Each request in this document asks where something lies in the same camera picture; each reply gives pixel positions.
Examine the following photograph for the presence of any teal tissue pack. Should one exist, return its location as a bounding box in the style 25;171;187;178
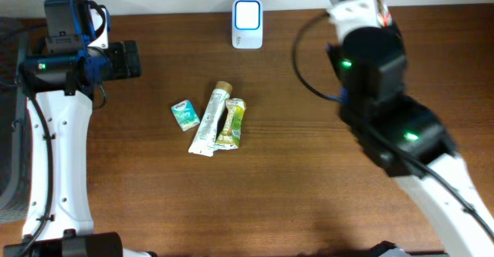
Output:
171;100;201;131

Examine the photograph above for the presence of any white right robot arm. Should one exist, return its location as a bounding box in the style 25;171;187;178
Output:
328;26;493;256

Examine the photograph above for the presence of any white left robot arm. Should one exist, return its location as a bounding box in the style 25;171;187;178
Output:
3;0;142;256

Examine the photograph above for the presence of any white tube brown cap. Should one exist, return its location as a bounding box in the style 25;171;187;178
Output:
188;81;232;157

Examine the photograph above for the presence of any green snack packet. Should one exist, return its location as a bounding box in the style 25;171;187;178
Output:
215;98;246;150

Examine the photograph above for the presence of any grey plastic mesh basket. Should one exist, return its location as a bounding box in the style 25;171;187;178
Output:
1;34;31;225

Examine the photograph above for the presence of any white barcode scanner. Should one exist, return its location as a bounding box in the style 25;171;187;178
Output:
232;0;263;49

